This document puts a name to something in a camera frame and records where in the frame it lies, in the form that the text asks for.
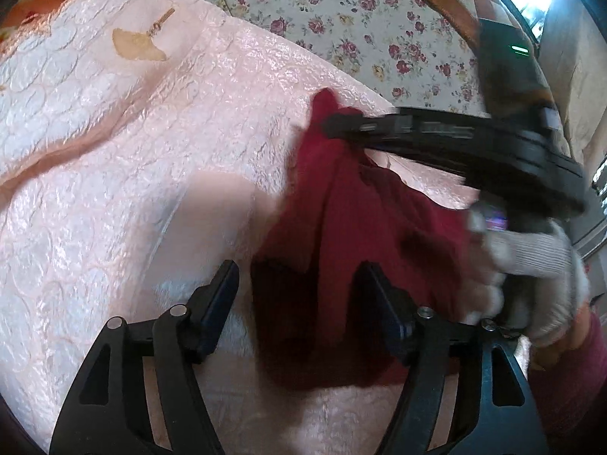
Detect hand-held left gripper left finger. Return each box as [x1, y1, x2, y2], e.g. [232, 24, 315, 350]
[50, 260, 240, 455]

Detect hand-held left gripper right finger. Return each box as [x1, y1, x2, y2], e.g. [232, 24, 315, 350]
[358, 262, 551, 455]

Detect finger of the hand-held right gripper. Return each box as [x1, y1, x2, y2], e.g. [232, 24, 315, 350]
[321, 107, 481, 172]

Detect dark red garment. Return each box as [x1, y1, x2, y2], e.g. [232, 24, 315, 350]
[250, 88, 503, 392]

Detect person's right forearm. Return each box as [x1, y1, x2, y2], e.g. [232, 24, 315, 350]
[524, 301, 607, 441]

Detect person's right hand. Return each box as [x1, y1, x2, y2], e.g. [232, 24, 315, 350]
[460, 209, 593, 348]

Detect beige curtain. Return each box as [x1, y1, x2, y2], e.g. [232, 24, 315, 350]
[541, 42, 603, 162]

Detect floral rose quilt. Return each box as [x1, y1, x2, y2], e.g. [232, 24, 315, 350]
[152, 0, 494, 119]

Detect pink quilted bedspread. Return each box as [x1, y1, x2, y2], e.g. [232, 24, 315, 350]
[0, 0, 536, 455]

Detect orange floral blanket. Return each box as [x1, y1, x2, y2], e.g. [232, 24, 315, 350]
[0, 0, 107, 46]

